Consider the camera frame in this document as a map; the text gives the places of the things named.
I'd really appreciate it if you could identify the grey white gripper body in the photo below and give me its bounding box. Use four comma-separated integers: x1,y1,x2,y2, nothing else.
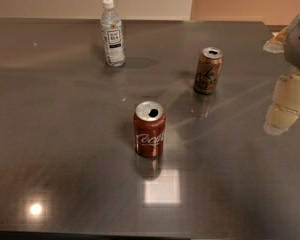
284,12,300,68

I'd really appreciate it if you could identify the clear plastic water bottle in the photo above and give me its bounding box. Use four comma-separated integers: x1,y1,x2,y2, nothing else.
100,0,126,67

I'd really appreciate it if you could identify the orange LaCroix can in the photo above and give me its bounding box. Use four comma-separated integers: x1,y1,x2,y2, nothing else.
194,47,223,95

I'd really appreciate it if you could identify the red Coca-Cola can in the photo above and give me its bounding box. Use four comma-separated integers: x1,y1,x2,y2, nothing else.
133,101,166,158

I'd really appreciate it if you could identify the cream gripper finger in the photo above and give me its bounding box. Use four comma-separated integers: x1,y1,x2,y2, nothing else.
263,70,300,136
263,27,288,54

